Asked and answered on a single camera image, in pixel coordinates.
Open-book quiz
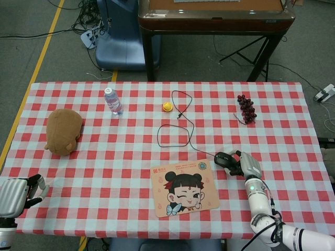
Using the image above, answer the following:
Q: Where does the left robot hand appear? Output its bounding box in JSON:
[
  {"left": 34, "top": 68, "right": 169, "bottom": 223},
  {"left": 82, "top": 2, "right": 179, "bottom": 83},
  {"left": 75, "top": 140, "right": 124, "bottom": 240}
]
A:
[{"left": 0, "top": 174, "right": 50, "bottom": 218}]

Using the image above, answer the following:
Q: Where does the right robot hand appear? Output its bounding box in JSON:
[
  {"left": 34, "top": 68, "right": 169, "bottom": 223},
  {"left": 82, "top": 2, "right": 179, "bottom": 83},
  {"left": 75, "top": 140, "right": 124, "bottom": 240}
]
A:
[{"left": 224, "top": 150, "right": 263, "bottom": 181}]

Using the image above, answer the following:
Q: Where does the black computer mouse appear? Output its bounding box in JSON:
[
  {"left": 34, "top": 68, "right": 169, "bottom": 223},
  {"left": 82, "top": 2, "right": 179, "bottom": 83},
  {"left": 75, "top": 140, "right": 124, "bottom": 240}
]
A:
[{"left": 214, "top": 152, "right": 238, "bottom": 169}]

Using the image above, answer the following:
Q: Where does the black mouse cable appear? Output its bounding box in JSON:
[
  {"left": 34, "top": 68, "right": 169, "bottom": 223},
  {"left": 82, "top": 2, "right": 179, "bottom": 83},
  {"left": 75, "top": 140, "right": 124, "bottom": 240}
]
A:
[{"left": 157, "top": 90, "right": 218, "bottom": 157}]

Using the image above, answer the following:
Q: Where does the cartoon girl mouse pad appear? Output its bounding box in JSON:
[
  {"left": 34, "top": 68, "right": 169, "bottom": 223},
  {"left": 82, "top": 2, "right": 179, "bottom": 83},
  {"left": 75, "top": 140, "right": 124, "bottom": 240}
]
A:
[{"left": 150, "top": 158, "right": 220, "bottom": 219}]

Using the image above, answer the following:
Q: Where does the dark purple grape bunch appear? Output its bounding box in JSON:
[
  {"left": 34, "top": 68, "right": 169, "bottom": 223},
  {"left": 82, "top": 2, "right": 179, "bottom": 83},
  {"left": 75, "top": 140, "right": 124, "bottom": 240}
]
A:
[{"left": 233, "top": 94, "right": 258, "bottom": 126}]

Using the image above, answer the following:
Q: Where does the brown plush capybara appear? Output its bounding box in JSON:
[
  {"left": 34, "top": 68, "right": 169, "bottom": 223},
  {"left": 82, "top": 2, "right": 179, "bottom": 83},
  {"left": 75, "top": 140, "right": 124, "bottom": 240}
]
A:
[{"left": 43, "top": 108, "right": 84, "bottom": 157}]

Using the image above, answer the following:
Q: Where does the red white checkered tablecloth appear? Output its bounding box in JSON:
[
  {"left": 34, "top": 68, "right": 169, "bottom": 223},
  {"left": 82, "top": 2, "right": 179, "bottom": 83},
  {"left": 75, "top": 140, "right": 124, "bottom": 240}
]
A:
[{"left": 0, "top": 80, "right": 335, "bottom": 241}]

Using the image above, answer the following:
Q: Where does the white floor power strip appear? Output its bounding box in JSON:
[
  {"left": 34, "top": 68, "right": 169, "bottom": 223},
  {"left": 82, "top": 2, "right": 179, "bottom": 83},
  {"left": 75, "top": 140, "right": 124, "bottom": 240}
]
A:
[{"left": 313, "top": 83, "right": 335, "bottom": 102}]

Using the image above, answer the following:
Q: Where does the dark blue robot torso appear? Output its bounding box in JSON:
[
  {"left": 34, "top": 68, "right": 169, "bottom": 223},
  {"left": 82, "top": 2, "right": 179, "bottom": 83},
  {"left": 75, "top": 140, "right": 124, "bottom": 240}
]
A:
[{"left": 108, "top": 237, "right": 226, "bottom": 251}]

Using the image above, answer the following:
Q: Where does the clear plastic water bottle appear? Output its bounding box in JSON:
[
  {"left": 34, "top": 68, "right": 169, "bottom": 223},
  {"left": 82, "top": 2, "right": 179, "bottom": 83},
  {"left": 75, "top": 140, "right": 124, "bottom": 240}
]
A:
[{"left": 104, "top": 87, "right": 124, "bottom": 117}]

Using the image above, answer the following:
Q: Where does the dark wooden mahjong table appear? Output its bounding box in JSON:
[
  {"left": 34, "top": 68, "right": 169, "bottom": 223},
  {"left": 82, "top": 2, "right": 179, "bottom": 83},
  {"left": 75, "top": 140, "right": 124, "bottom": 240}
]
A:
[{"left": 138, "top": 0, "right": 296, "bottom": 82}]

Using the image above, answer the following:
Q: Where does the grey floor power strip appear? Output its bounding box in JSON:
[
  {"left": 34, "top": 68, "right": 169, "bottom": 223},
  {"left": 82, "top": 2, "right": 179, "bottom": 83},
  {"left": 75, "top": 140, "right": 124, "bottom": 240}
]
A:
[{"left": 80, "top": 28, "right": 99, "bottom": 50}]

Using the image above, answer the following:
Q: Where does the blue machine base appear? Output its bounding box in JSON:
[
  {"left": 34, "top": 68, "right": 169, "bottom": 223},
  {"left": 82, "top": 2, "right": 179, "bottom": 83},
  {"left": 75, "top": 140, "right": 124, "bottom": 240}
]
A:
[{"left": 95, "top": 0, "right": 162, "bottom": 72}]

